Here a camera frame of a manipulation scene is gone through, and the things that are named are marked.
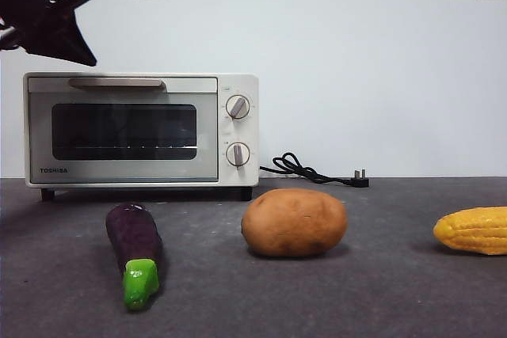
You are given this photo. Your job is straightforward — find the black power cable with plug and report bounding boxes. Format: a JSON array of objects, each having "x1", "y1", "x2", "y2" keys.
[{"x1": 259, "y1": 152, "x2": 371, "y2": 189}]

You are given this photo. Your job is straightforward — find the metal wire oven rack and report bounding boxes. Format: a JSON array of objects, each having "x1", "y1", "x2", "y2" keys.
[{"x1": 73, "y1": 143, "x2": 198, "y2": 151}]

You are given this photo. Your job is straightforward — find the white oven knob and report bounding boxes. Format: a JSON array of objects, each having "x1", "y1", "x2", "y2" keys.
[
  {"x1": 224, "y1": 94, "x2": 251, "y2": 120},
  {"x1": 225, "y1": 141, "x2": 251, "y2": 168}
]

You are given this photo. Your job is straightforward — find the purple eggplant with green stem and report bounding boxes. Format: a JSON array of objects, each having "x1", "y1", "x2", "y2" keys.
[{"x1": 105, "y1": 202, "x2": 164, "y2": 312}]

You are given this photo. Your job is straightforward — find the brown potato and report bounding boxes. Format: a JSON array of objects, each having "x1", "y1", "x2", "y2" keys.
[{"x1": 241, "y1": 188, "x2": 349, "y2": 258}]

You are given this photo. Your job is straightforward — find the glass oven door with handle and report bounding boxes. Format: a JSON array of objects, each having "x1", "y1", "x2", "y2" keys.
[{"x1": 25, "y1": 76, "x2": 219, "y2": 184}]

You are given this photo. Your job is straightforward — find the yellow corn cob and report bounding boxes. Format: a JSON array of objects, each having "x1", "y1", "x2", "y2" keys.
[{"x1": 433, "y1": 206, "x2": 507, "y2": 256}]

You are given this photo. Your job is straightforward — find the white Toshiba toaster oven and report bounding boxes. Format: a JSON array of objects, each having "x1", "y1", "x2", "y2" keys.
[{"x1": 22, "y1": 72, "x2": 261, "y2": 202}]

